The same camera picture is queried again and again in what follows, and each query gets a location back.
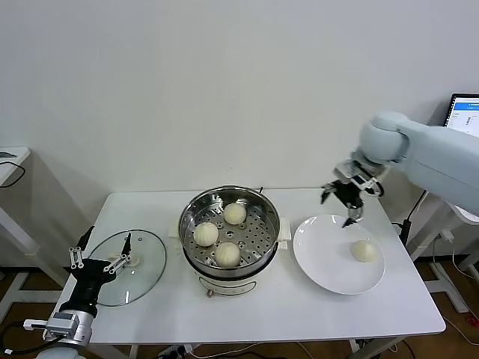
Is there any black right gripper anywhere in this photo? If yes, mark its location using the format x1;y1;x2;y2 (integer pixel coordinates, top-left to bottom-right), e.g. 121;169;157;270
320;178;364;229

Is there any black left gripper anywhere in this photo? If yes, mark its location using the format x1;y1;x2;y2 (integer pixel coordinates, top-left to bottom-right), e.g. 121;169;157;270
59;225;134;317

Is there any round glass lid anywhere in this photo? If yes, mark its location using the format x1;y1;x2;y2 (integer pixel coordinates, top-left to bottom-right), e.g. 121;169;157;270
89;228;168;307

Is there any white steamed baozi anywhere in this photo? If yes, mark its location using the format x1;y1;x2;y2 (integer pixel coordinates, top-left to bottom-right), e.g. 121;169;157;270
214;242;241;269
223;203;247;225
193;222;220;248
350;239;378;263

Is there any stainless steel steamer basket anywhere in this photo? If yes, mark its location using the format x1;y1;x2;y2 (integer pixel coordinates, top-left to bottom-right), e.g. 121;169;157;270
178;185;281;272

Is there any white round plate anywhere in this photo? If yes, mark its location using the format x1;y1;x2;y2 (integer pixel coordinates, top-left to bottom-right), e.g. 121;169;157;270
293;213;386;295

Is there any white side desk with laptop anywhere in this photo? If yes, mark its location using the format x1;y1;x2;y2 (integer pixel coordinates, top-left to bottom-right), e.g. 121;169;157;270
406;186;479;313

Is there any white electric cooker base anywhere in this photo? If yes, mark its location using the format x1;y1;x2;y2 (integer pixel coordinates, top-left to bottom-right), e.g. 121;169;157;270
167;215;292;299

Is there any open grey laptop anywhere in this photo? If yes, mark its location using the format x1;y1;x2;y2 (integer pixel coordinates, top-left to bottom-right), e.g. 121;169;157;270
443;93;479;138

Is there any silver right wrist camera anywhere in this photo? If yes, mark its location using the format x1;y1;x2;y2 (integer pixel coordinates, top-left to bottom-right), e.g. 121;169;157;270
333;160;356;182

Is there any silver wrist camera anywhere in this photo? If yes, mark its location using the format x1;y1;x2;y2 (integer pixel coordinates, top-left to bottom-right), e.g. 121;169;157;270
22;313;82;340
333;160;356;182

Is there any black laptop charging cable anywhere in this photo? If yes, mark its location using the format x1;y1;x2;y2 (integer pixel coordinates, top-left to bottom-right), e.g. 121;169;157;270
391;188;430;246

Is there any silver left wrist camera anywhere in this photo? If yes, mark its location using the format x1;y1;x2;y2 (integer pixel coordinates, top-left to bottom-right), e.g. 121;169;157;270
22;313;82;340

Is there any black looped desk cable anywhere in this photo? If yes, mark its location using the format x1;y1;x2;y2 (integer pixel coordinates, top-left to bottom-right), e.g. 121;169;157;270
0;160;26;188

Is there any white side desk with cable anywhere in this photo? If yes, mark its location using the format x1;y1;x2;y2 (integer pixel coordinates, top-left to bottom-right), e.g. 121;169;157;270
0;145;72;326

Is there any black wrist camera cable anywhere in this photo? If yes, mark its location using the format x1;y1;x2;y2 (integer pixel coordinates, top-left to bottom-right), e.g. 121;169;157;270
0;324;49;356

